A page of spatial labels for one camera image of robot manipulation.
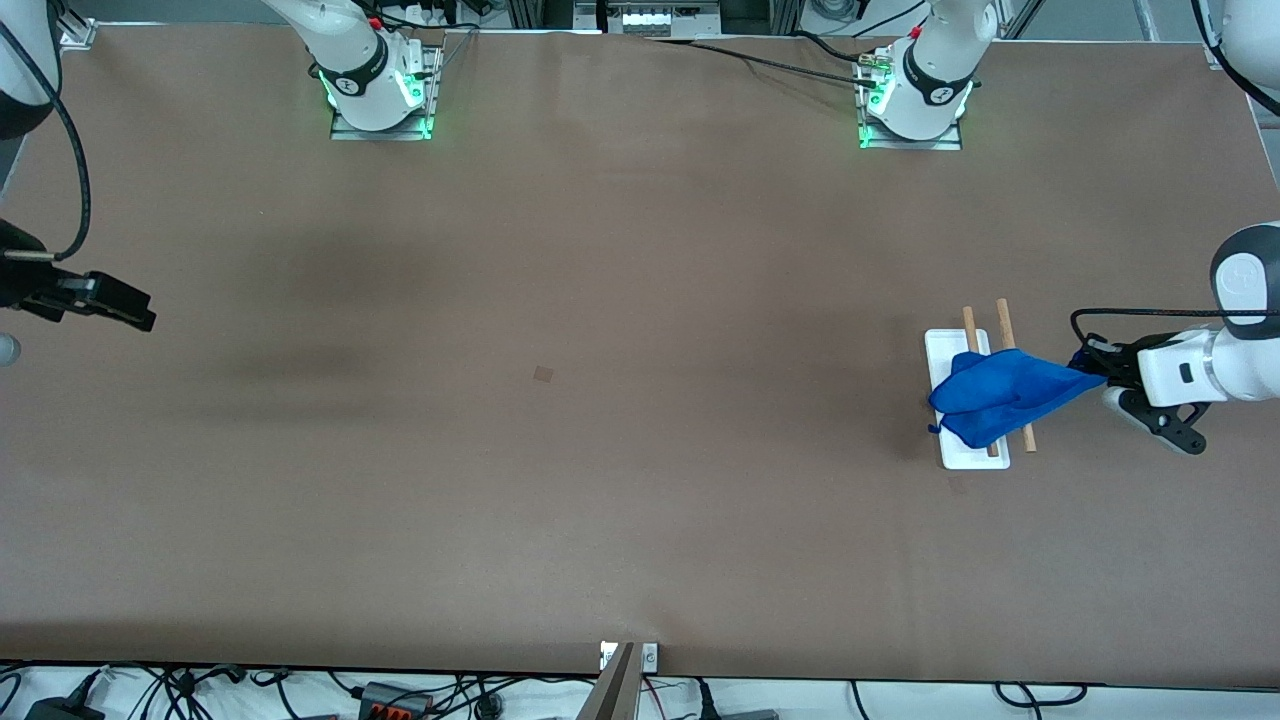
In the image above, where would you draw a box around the blue cloth towel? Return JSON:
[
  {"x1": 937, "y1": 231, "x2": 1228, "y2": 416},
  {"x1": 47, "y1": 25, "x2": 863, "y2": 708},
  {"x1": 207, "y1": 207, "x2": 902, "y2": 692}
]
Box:
[{"x1": 927, "y1": 348, "x2": 1109, "y2": 450}]

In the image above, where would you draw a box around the white rack with wooden rods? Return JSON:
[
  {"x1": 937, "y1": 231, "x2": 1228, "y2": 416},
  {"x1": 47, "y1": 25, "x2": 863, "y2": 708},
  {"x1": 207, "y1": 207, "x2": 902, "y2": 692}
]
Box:
[{"x1": 924, "y1": 298, "x2": 1038, "y2": 471}]

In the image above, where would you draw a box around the black power adapter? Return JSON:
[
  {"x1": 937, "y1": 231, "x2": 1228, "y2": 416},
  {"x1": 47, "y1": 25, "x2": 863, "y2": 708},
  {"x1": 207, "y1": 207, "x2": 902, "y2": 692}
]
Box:
[{"x1": 25, "y1": 697, "x2": 106, "y2": 720}]

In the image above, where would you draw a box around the black orange power strip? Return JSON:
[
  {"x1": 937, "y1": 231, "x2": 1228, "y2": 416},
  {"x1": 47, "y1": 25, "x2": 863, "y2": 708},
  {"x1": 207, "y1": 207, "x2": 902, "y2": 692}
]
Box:
[{"x1": 358, "y1": 682, "x2": 436, "y2": 720}]

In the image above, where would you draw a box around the white power strip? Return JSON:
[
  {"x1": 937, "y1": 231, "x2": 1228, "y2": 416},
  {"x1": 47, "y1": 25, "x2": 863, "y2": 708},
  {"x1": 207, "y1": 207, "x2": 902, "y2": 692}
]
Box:
[{"x1": 600, "y1": 0, "x2": 723, "y2": 37}]

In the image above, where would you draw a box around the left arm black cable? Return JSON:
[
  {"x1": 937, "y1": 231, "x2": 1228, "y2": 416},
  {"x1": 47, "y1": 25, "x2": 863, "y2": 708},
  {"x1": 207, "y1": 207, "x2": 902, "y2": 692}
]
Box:
[{"x1": 1070, "y1": 0, "x2": 1280, "y2": 347}]

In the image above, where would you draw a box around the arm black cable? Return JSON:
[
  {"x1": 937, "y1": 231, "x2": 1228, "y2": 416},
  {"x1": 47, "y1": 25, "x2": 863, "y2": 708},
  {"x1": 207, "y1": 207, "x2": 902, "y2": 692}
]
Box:
[
  {"x1": 0, "y1": 20, "x2": 93, "y2": 263},
  {"x1": 1070, "y1": 0, "x2": 1280, "y2": 347}
]

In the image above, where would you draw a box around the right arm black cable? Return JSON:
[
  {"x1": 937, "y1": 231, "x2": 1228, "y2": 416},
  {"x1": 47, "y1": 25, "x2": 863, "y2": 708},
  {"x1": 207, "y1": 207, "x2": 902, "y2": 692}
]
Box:
[{"x1": 0, "y1": 20, "x2": 93, "y2": 263}]

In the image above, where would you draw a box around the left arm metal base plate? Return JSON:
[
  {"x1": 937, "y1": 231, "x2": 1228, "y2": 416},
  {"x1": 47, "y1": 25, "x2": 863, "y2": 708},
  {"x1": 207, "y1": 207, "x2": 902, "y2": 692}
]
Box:
[{"x1": 857, "y1": 45, "x2": 966, "y2": 151}]

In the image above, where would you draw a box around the black looped floor cable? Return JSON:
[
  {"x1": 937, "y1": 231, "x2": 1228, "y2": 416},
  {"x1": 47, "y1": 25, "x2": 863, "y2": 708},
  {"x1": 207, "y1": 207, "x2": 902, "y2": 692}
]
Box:
[{"x1": 995, "y1": 683, "x2": 1089, "y2": 708}]

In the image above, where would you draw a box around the black tangled floor cable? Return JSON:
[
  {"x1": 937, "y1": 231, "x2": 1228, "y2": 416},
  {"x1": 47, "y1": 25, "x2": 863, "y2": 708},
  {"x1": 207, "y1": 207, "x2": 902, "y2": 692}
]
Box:
[{"x1": 150, "y1": 663, "x2": 248, "y2": 720}]

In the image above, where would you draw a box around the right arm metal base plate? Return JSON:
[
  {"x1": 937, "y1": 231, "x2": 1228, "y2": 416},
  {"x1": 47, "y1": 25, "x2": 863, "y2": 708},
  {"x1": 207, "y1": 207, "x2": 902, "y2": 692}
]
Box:
[{"x1": 330, "y1": 45, "x2": 443, "y2": 141}]

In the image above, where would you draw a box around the short black table cable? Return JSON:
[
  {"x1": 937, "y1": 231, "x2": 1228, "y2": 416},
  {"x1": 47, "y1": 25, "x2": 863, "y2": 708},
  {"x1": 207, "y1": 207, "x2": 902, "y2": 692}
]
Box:
[{"x1": 790, "y1": 30, "x2": 866, "y2": 66}]

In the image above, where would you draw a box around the long black table cable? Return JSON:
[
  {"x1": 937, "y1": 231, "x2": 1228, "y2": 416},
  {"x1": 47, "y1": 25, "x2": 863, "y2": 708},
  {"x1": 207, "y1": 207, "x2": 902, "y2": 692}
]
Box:
[{"x1": 650, "y1": 38, "x2": 881, "y2": 89}]

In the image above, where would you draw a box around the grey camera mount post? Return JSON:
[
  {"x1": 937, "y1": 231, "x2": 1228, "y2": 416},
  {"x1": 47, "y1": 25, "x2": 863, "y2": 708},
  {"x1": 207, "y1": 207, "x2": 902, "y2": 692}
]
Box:
[{"x1": 578, "y1": 642, "x2": 641, "y2": 720}]

